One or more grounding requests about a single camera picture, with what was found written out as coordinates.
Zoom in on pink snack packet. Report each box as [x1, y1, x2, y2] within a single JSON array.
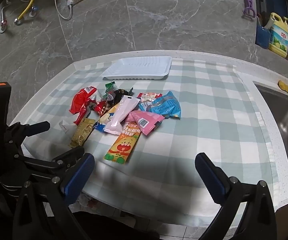
[[126, 110, 165, 135]]

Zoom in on black snack packet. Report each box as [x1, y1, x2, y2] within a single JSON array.
[[106, 88, 134, 105]]

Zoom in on white power cable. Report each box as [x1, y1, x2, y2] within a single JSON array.
[[43, 0, 73, 20]]

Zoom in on yellow blue white packet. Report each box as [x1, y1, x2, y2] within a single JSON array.
[[93, 105, 121, 132]]

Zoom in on orange snack packet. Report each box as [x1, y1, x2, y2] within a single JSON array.
[[104, 121, 141, 165]]

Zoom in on white red printed packet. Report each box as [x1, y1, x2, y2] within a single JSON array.
[[137, 92, 162, 103]]

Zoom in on yellow hose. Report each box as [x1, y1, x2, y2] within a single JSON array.
[[14, 0, 36, 25]]

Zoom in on red snack packet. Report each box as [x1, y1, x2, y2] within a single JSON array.
[[69, 86, 98, 125]]

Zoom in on green candy wrapper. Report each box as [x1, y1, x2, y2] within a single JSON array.
[[101, 82, 117, 100]]

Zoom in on steel sink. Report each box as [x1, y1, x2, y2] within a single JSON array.
[[252, 81, 288, 164]]

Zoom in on green white checked tablecloth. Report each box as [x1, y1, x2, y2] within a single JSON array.
[[17, 59, 277, 214]]

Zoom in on small red candy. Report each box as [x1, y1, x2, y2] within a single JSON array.
[[94, 100, 112, 115]]

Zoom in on small white packet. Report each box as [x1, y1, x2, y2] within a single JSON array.
[[59, 119, 71, 135]]

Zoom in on white plastic tray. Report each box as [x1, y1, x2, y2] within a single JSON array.
[[101, 56, 172, 80]]

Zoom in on purple peeler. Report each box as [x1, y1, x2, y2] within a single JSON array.
[[238, 0, 255, 20]]

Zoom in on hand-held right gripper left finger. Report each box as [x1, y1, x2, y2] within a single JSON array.
[[12, 152, 95, 240]]

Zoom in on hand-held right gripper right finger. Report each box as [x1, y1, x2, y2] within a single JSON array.
[[195, 152, 277, 240]]

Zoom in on yellow sponge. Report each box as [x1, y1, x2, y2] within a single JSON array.
[[277, 80, 288, 94]]

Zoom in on yellow dish soap bottle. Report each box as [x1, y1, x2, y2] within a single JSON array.
[[269, 12, 288, 58]]

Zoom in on blue snack packet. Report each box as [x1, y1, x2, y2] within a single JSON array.
[[138, 91, 181, 119]]

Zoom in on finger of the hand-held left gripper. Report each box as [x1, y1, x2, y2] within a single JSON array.
[[17, 145, 85, 173], [5, 121, 51, 140]]

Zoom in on gold snack packet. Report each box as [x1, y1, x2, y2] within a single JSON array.
[[69, 118, 96, 148]]

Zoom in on long white pink packet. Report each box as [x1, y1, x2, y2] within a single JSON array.
[[103, 95, 140, 135]]

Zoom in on blue sponge holder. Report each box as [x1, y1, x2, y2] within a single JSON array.
[[256, 25, 270, 50]]

